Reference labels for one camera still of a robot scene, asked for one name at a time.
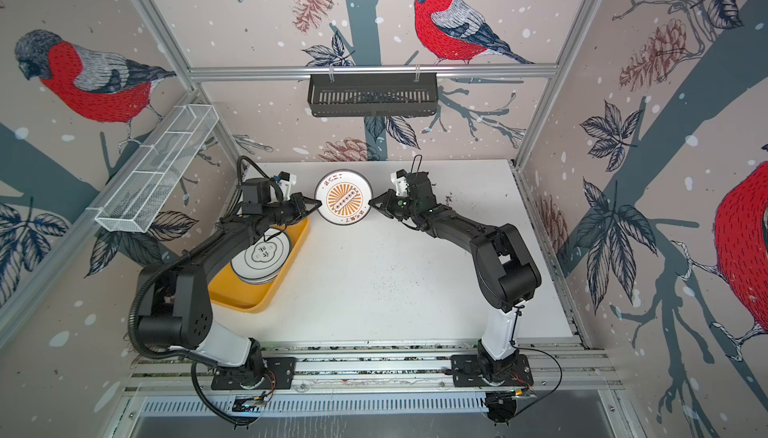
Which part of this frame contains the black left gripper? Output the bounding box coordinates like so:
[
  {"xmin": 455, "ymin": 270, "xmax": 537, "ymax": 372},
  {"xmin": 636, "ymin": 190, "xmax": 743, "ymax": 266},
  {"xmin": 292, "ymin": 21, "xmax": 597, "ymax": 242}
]
[{"xmin": 263, "ymin": 193, "xmax": 322, "ymax": 227}]

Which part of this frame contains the orange sunburst plate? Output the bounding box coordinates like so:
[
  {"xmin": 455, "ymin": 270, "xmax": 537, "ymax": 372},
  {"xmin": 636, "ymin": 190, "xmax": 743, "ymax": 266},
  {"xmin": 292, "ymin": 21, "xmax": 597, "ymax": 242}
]
[{"xmin": 314, "ymin": 169, "xmax": 373, "ymax": 226}]

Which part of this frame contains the white black motif plate back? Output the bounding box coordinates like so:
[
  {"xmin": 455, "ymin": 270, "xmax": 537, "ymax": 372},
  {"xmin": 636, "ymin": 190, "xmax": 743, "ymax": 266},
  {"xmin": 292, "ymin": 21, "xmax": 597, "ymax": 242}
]
[{"xmin": 230, "ymin": 229, "xmax": 293, "ymax": 286}]

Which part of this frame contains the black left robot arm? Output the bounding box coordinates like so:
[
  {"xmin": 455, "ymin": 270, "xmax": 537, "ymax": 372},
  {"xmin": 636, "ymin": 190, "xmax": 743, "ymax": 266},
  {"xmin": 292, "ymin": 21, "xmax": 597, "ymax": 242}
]
[{"xmin": 127, "ymin": 178, "xmax": 321, "ymax": 368}]

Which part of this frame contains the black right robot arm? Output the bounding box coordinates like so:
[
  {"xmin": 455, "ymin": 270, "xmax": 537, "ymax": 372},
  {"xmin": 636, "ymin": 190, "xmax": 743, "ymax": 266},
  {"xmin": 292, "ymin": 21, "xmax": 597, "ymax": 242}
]
[{"xmin": 369, "ymin": 170, "xmax": 542, "ymax": 385}]

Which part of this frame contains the yellow plastic bin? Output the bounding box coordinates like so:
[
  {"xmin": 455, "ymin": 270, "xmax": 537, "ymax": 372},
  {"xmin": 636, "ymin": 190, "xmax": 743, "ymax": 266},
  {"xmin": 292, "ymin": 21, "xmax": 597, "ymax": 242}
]
[{"xmin": 208, "ymin": 218, "xmax": 310, "ymax": 314}]

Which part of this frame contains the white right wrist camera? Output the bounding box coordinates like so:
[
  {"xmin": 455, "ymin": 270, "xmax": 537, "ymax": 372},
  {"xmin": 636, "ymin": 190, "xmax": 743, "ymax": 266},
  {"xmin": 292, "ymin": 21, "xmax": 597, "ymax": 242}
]
[{"xmin": 391, "ymin": 170, "xmax": 409, "ymax": 198}]

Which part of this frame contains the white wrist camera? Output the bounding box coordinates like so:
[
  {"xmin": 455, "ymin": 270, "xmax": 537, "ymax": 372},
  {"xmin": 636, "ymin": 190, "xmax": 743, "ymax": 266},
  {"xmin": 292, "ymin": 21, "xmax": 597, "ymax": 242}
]
[
  {"xmin": 274, "ymin": 172, "xmax": 297, "ymax": 201},
  {"xmin": 391, "ymin": 170, "xmax": 409, "ymax": 198}
]

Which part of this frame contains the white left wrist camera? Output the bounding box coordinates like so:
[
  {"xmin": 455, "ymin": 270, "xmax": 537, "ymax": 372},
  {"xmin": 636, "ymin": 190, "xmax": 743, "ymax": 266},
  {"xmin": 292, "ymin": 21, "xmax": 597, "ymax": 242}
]
[{"xmin": 274, "ymin": 172, "xmax": 297, "ymax": 201}]

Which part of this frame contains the black hanging wire basket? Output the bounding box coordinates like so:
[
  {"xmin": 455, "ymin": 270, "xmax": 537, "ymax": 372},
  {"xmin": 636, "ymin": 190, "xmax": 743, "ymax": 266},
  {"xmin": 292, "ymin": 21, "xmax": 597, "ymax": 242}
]
[{"xmin": 307, "ymin": 73, "xmax": 438, "ymax": 118}]

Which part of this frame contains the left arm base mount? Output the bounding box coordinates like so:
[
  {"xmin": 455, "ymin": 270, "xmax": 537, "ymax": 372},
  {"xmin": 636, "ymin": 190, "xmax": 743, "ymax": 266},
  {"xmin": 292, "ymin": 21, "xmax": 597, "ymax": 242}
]
[{"xmin": 211, "ymin": 357, "xmax": 297, "ymax": 392}]

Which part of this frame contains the aluminium rail bed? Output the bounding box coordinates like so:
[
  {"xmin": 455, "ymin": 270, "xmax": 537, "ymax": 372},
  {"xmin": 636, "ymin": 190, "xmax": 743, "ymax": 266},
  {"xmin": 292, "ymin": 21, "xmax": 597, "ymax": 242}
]
[{"xmin": 122, "ymin": 340, "xmax": 625, "ymax": 394}]

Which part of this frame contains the white mesh wire shelf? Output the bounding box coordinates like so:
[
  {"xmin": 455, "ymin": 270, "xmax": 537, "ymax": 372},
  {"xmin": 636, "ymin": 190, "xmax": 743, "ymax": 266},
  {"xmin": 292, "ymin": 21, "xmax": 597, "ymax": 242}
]
[{"xmin": 95, "ymin": 104, "xmax": 219, "ymax": 233}]

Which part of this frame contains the aluminium frame crossbar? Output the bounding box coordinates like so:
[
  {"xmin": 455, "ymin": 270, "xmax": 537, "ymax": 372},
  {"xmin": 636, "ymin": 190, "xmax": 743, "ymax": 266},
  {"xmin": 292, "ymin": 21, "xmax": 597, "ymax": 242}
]
[{"xmin": 187, "ymin": 64, "xmax": 560, "ymax": 83}]

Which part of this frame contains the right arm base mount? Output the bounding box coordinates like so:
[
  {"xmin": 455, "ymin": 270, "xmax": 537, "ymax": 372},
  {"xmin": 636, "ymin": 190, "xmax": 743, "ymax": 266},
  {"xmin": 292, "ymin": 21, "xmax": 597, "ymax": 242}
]
[{"xmin": 450, "ymin": 352, "xmax": 533, "ymax": 388}]

